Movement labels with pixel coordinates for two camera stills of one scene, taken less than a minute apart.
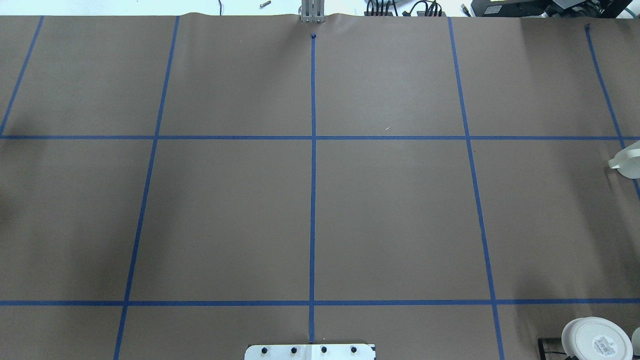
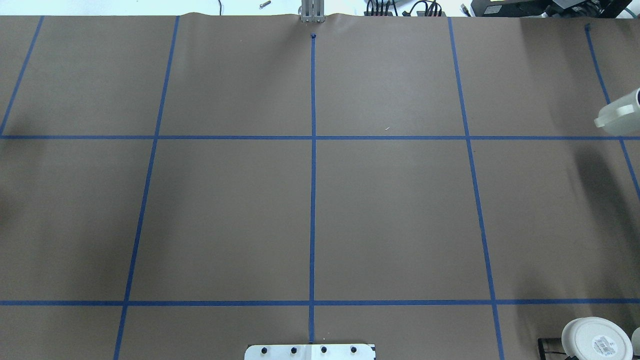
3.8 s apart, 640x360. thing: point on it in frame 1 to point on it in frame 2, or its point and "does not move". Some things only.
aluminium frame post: (313, 11) does not move
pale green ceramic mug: (627, 161) to (621, 117)
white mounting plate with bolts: (310, 352) does not move
